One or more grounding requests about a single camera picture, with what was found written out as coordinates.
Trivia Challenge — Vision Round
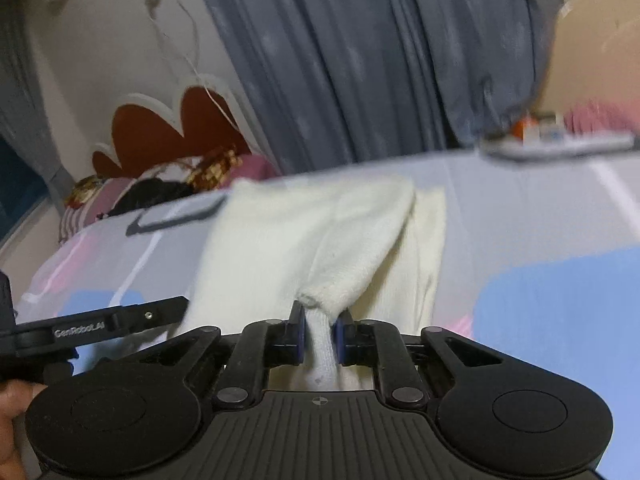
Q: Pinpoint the white tray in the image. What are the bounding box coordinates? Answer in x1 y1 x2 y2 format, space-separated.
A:
477 127 638 162

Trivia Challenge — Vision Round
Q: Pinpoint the pink cloth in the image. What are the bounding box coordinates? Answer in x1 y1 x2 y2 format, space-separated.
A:
562 97 640 135

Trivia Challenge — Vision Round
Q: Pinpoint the orange and white small box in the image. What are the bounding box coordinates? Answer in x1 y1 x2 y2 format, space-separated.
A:
512 112 566 143

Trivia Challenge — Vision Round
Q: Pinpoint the cream knitted garment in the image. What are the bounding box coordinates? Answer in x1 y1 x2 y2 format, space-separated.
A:
167 176 448 393

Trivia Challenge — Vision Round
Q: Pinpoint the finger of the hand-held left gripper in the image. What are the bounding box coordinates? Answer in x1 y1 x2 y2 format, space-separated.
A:
112 296 191 336

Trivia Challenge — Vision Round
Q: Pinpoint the yellow plaid plush toy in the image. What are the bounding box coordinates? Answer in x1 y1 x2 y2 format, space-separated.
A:
185 145 243 191

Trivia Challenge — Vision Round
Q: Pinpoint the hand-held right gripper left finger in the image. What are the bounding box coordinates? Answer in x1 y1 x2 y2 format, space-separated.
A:
135 300 307 409

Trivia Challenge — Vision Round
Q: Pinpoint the red scalloped headboard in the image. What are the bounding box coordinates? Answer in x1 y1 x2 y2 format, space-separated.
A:
91 72 258 179

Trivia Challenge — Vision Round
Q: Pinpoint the grey curtain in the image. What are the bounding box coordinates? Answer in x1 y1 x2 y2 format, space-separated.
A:
185 0 561 176

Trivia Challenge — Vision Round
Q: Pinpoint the pink striped pillow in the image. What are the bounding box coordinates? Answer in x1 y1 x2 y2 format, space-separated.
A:
57 152 281 243

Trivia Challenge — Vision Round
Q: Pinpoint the cardboard box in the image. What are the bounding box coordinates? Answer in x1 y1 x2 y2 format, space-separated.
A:
532 0 640 116

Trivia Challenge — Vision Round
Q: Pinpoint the black cloth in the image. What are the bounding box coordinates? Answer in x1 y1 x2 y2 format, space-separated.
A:
107 178 198 218

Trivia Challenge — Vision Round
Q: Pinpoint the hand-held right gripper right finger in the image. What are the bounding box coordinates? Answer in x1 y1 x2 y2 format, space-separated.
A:
330 310 505 407

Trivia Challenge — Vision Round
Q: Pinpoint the person's left hand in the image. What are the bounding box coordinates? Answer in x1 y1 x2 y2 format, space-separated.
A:
0 379 47 480

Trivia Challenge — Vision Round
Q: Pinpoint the pastel printed bedsheet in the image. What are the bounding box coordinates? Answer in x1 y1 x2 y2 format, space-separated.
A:
12 147 640 476

